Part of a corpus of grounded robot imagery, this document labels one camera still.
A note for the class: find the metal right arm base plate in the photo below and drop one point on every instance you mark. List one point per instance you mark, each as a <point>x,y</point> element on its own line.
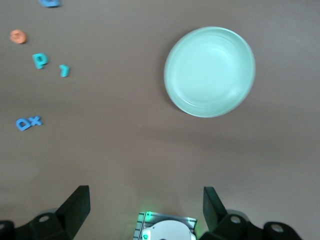
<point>165,216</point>

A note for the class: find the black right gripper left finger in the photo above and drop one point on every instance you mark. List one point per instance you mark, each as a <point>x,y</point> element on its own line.
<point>70,215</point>

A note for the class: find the blue foam number six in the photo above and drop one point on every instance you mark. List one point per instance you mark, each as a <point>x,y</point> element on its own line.
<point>50,3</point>

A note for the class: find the mint green round plate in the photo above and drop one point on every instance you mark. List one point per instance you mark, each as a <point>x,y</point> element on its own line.
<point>210,72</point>

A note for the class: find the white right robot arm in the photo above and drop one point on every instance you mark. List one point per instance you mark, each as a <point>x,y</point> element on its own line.
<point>170,230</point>

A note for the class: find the blue foam letter D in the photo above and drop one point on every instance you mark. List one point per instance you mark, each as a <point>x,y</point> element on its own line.
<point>18,125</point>

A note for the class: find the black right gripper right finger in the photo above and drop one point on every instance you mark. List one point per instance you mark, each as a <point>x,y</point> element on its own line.
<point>217,220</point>

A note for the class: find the teal foam letter p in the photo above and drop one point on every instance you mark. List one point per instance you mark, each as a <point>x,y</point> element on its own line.
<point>39,65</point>

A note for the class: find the teal foam letter l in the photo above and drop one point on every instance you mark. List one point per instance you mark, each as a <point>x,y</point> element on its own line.
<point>64,72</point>

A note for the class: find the blue foam letter x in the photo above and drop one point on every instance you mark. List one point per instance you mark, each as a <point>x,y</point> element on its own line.
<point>35,121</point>

